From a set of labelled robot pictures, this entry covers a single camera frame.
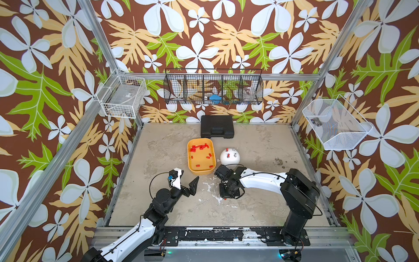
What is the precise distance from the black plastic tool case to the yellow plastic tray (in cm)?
5

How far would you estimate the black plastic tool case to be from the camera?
43.4 inches

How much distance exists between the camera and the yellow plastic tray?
949mm
